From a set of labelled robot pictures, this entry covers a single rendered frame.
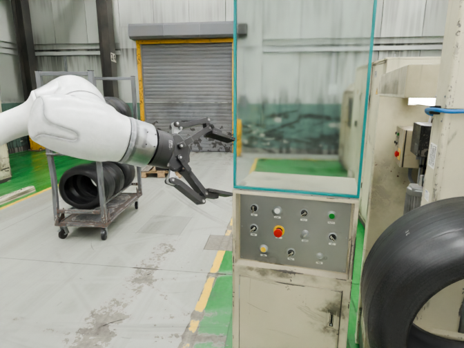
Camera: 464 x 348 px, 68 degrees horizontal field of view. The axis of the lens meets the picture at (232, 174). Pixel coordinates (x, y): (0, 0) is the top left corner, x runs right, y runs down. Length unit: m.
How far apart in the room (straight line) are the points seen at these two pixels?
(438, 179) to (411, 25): 9.29
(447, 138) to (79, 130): 0.97
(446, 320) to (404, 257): 0.53
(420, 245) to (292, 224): 0.82
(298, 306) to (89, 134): 1.35
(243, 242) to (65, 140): 1.21
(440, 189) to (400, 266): 0.39
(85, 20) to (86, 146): 10.82
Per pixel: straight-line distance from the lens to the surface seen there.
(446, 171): 1.19
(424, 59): 4.26
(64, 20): 11.74
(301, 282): 1.68
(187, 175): 0.74
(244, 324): 1.86
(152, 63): 10.43
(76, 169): 4.31
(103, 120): 0.63
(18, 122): 0.79
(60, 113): 0.62
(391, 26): 10.25
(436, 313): 1.37
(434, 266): 0.86
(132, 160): 0.68
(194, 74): 10.05
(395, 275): 0.89
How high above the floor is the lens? 1.70
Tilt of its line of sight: 13 degrees down
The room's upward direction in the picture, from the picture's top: straight up
